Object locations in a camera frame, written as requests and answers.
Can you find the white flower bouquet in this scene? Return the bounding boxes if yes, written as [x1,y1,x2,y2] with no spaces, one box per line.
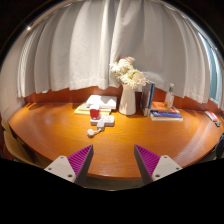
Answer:
[110,56,148,89]

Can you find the orange flat book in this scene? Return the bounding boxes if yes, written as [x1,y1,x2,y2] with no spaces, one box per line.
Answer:
[151,101,179,113]

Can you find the white power strip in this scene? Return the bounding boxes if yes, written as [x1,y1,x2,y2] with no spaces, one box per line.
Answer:
[90,115,115,127]

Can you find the upright dark books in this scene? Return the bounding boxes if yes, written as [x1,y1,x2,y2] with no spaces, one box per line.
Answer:
[140,82,155,116]

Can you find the white book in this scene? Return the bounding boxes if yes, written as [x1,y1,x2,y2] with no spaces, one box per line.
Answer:
[86,95,117,110]

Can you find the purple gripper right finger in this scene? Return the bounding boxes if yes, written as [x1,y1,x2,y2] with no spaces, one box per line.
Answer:
[134,144,182,185]

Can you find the white charger plug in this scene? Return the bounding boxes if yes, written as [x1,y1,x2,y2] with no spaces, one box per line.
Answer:
[97,121,104,129]

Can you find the wooden chair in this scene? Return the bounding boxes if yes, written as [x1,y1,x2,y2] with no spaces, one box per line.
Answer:
[1,119,43,168]

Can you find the clear plastic bottle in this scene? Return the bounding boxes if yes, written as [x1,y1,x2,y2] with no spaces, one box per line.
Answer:
[165,83,174,108]

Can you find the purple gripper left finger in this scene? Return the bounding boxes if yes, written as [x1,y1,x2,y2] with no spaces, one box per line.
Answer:
[45,145,93,186]

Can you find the red object at right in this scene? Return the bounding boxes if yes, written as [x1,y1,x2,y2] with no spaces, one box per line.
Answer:
[205,111,221,127]

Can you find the white ribbed vase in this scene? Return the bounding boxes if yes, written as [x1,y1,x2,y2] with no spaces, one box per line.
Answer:
[119,84,136,115]

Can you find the blue flat book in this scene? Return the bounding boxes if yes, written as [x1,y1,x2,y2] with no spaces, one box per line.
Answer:
[150,111,183,121]

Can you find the red cup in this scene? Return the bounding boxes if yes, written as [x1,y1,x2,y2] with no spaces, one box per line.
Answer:
[90,105,100,119]

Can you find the white curtain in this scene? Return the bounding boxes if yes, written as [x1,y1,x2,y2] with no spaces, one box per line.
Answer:
[17,0,211,103]

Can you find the white charger cable coil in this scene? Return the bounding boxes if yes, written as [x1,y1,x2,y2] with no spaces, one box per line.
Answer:
[86,127,101,138]

